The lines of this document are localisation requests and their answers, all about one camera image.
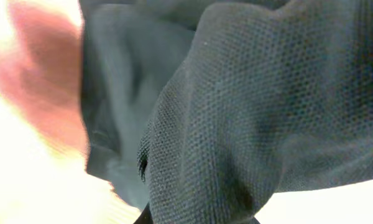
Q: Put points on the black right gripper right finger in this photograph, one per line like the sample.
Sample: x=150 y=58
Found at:
x=253 y=220

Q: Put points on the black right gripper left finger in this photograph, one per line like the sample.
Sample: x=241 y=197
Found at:
x=145 y=216

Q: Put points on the black polo shirt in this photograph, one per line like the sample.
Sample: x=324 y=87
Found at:
x=205 y=109

